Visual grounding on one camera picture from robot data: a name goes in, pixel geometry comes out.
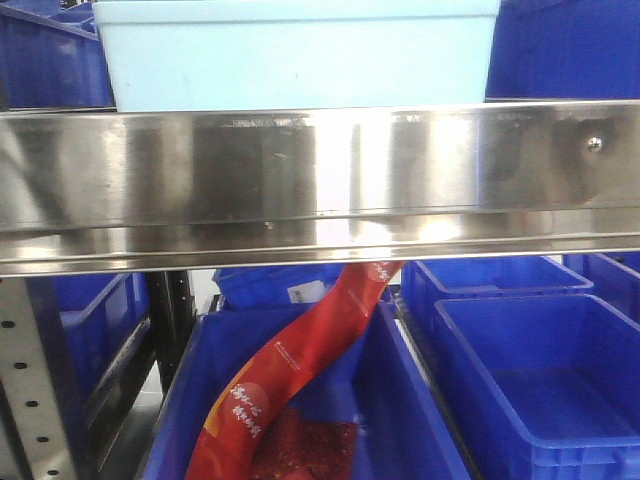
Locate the perforated steel upright post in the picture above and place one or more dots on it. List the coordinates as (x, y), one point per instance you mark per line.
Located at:
(39, 381)

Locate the blue bin right rear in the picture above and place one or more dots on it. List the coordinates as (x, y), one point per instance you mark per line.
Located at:
(425, 282)

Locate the light blue plastic bin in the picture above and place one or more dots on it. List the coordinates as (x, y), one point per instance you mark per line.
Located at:
(264, 55)

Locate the red mesh packet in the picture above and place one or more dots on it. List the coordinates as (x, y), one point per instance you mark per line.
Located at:
(296, 448)

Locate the blue bin left shelf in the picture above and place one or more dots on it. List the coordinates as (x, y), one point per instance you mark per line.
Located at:
(98, 313)

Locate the blue bin top left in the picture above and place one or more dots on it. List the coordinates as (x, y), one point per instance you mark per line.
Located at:
(52, 56)

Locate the right shelf steel rail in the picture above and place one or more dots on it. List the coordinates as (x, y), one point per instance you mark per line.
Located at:
(86, 191)

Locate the blue bin top right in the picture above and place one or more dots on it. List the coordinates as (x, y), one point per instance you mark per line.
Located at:
(565, 50)

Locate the blue bin behind with label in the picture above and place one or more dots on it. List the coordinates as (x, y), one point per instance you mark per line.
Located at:
(249, 287)

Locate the red snack bag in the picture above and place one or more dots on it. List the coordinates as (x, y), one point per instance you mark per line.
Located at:
(282, 367)

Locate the black shelf upright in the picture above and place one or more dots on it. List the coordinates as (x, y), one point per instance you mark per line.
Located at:
(172, 313)

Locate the blue bin with red bag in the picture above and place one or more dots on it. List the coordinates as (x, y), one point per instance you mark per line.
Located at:
(375, 385)

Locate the blue bin right front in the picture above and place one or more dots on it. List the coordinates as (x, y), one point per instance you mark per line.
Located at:
(542, 387)

